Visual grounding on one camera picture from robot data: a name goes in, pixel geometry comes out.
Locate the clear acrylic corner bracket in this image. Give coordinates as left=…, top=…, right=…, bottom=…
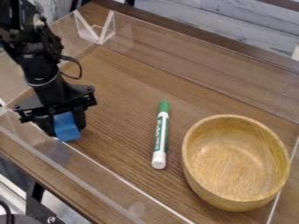
left=73, top=10, right=116, bottom=46

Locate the brown wooden bowl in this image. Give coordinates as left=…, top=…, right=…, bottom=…
left=181, top=115, right=291, bottom=212

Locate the blue block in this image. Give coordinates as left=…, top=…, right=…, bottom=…
left=53, top=112, right=80, bottom=142

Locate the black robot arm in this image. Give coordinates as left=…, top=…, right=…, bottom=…
left=0, top=0, right=97, bottom=142

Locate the black equipment under table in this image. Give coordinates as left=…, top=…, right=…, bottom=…
left=0, top=174, right=62, bottom=224

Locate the clear acrylic front wall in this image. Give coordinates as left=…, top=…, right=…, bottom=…
left=0, top=100, right=194, bottom=224

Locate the green white marker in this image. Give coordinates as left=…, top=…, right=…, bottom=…
left=150, top=100, right=170, bottom=170

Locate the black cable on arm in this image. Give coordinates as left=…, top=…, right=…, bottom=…
left=57, top=55, right=84, bottom=81

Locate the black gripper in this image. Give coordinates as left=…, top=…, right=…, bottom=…
left=13, top=85, right=97, bottom=137

